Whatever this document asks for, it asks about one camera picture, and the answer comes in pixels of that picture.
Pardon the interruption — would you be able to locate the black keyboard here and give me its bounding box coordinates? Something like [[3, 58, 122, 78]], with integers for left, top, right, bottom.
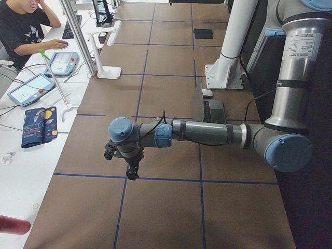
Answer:
[[62, 15, 83, 40]]

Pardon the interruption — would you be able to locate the grey laptop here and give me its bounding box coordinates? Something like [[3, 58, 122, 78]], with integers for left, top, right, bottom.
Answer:
[[191, 90, 226, 124]]

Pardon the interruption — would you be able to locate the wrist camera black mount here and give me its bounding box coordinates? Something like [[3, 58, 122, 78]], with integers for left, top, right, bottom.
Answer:
[[104, 139, 121, 161]]

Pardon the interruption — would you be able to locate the white desk lamp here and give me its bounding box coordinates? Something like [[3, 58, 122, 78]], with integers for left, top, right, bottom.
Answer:
[[87, 20, 122, 79]]

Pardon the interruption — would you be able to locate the aluminium frame post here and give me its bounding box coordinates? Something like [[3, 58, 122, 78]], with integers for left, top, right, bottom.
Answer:
[[60, 0, 97, 76]]

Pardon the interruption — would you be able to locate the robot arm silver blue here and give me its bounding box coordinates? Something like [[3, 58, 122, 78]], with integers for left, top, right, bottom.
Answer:
[[104, 1, 331, 180]]

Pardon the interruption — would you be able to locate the white computer mouse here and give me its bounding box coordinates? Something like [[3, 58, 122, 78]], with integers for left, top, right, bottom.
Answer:
[[202, 89, 213, 99]]

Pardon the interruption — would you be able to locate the reacher grabber stick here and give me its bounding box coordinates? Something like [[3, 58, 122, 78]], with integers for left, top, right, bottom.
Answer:
[[38, 49, 78, 122]]

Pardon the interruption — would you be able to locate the far teach pendant tablet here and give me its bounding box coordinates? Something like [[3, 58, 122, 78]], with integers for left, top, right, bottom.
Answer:
[[47, 52, 78, 77]]

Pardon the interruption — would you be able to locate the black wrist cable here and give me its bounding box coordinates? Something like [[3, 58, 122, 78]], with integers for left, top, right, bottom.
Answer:
[[141, 110, 168, 146]]

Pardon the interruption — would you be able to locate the person in black shirt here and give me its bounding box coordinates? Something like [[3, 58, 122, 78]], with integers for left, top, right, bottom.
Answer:
[[1, 0, 65, 70]]

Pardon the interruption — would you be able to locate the red cylinder bottle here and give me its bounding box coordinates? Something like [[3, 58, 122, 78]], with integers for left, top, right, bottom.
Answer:
[[1, 215, 31, 235]]

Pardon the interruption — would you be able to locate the teach pendant tablet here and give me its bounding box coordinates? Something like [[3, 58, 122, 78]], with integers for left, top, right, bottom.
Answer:
[[7, 74, 56, 106], [47, 52, 78, 77]]

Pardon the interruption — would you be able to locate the navy space pattern pouch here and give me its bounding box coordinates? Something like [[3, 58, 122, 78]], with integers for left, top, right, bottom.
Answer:
[[21, 106, 58, 148]]

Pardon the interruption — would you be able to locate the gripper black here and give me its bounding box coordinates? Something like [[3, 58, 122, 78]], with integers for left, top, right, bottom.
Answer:
[[121, 149, 144, 180]]

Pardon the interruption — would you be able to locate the near teach pendant tablet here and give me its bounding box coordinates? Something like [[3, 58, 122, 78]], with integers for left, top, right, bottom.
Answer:
[[7, 74, 56, 106]]

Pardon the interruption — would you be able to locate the black mouse pad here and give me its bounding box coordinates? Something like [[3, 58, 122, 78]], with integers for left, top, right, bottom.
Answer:
[[193, 29, 213, 39]]

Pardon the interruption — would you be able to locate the clear plastic wrapper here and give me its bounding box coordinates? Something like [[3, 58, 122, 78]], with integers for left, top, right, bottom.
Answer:
[[1, 151, 16, 165]]

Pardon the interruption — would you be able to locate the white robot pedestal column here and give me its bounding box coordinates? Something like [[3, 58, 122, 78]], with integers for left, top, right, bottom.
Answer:
[[205, 0, 258, 89]]

